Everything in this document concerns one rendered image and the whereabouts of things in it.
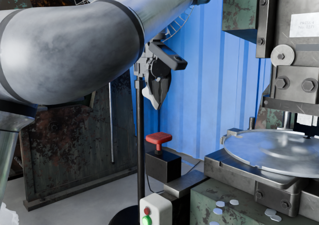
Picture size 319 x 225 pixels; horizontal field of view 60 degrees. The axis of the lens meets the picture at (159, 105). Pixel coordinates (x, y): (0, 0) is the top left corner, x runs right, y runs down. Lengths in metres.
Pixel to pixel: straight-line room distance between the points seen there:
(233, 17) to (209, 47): 1.61
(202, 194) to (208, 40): 1.76
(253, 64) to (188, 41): 0.66
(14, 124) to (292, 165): 0.51
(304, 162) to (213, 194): 0.24
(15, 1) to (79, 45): 1.35
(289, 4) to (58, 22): 0.56
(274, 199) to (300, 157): 0.12
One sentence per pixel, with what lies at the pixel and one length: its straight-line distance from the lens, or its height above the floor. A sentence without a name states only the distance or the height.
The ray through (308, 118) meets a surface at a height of 0.84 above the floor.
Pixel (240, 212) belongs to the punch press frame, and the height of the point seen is 0.64.
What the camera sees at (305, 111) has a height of 0.87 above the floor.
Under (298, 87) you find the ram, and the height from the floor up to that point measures 0.93.
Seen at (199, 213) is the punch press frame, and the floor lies 0.59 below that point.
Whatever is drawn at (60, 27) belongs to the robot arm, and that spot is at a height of 1.04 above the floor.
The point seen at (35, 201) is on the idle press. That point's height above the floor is 0.03.
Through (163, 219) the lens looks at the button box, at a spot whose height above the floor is 0.59.
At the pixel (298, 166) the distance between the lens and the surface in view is 0.63.
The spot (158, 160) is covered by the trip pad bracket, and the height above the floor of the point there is 0.70.
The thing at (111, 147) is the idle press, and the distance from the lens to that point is 2.19.
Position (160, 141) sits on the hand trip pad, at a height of 0.75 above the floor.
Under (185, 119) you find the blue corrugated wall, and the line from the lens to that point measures 2.60.
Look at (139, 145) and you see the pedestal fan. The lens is 1.50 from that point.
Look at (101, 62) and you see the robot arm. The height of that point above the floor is 1.00.
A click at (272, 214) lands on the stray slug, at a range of 0.72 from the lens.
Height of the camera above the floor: 1.02
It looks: 12 degrees down
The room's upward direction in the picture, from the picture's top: straight up
